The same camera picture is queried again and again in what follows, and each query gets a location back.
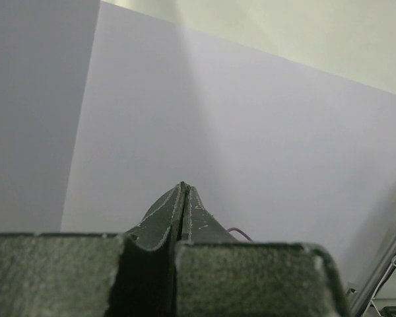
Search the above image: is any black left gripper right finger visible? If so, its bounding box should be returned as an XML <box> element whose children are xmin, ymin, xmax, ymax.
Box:
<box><xmin>174</xmin><ymin>188</ymin><xmax>350</xmax><ymax>316</ymax></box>

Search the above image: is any aluminium frame post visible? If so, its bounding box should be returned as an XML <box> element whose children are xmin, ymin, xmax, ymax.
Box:
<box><xmin>349</xmin><ymin>184</ymin><xmax>396</xmax><ymax>317</ymax></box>

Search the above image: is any white cable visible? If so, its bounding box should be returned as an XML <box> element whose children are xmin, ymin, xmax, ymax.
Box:
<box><xmin>371</xmin><ymin>223</ymin><xmax>396</xmax><ymax>306</ymax></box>

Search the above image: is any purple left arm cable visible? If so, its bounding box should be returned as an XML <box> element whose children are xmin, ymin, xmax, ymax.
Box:
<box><xmin>226</xmin><ymin>227</ymin><xmax>253</xmax><ymax>243</ymax></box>

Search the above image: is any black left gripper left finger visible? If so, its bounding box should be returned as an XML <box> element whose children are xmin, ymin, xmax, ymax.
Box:
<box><xmin>0</xmin><ymin>184</ymin><xmax>184</xmax><ymax>316</ymax></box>

